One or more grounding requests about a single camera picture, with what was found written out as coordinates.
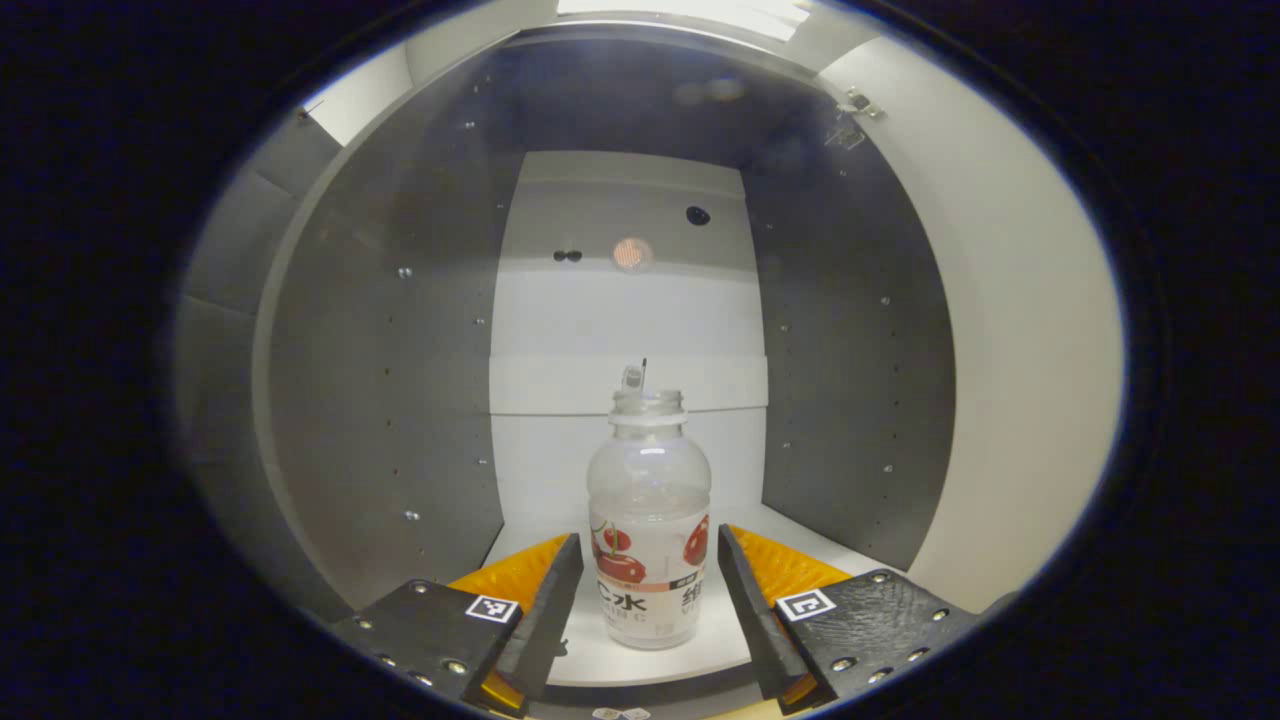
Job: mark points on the dark grey cabinet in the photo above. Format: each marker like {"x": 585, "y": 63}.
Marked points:
{"x": 400, "y": 350}

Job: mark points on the clear plastic bottle red label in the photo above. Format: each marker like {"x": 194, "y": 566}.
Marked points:
{"x": 650, "y": 480}

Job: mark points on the metal cabinet hinge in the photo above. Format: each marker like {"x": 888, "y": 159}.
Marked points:
{"x": 858, "y": 110}

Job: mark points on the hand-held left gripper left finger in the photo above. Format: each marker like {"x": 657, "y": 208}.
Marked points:
{"x": 545, "y": 630}

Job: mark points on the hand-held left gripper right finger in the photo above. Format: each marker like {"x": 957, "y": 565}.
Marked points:
{"x": 750, "y": 620}

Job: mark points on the light grey cabinet door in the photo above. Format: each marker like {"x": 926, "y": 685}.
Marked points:
{"x": 1020, "y": 350}

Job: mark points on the black backdrop cloth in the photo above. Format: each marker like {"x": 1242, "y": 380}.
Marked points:
{"x": 230, "y": 330}

